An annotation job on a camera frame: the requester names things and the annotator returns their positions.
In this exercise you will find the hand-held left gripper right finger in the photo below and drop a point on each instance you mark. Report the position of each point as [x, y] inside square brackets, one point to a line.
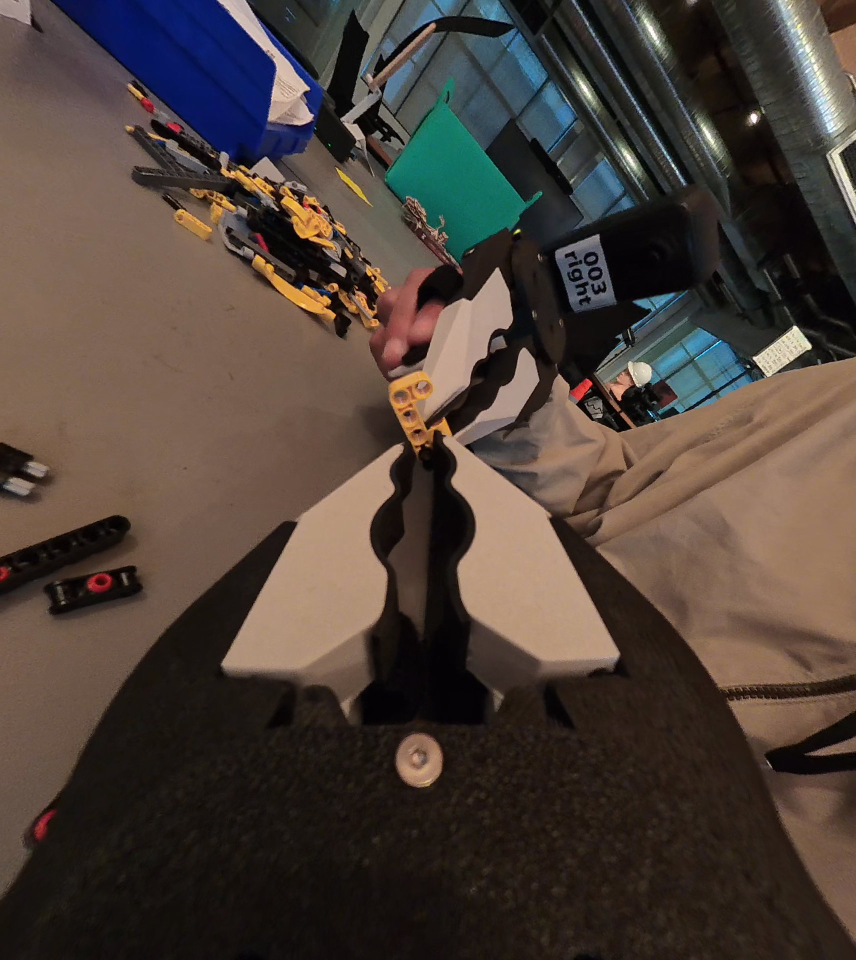
[540, 600]

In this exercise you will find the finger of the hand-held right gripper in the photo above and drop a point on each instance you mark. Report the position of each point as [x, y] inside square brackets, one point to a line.
[473, 337]
[518, 405]

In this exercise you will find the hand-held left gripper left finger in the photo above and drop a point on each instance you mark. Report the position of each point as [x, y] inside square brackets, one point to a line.
[300, 600]

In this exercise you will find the yellow angled brick piece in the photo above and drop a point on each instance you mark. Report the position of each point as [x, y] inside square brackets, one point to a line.
[413, 412]

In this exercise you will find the grey desk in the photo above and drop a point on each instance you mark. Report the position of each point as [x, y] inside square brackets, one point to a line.
[135, 375]

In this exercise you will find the person's right hand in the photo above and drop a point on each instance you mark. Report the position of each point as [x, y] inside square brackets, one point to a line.
[402, 330]

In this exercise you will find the orange traffic cone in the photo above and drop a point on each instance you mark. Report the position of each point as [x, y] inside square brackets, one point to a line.
[582, 390]

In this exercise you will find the green folded board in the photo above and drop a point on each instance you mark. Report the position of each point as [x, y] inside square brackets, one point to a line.
[458, 165]

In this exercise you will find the white notice sheet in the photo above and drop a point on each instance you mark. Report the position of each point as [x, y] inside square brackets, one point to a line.
[782, 351]

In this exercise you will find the yellow paper slip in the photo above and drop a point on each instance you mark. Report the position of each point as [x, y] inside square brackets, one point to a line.
[353, 186]

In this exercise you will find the pile of yellow black bricks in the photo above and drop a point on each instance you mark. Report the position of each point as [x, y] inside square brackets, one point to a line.
[278, 232]

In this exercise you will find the person's beige jacket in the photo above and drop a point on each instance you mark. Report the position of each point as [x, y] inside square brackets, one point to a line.
[773, 562]

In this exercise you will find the black box green light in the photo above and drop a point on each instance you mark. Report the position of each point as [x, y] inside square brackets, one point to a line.
[334, 135]

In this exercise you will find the white paper sheets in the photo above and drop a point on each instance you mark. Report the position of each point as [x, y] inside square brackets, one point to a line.
[270, 60]

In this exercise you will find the blue plastic bin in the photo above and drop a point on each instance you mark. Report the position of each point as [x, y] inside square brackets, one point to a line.
[195, 67]

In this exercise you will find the instruction booklet car picture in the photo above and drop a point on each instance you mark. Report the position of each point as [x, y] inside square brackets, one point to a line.
[8, 7]

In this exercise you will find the small black frame red centre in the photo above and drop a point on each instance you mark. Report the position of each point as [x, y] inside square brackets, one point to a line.
[94, 590]

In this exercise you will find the silver air duct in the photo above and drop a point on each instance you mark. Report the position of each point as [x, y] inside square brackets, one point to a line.
[795, 112]

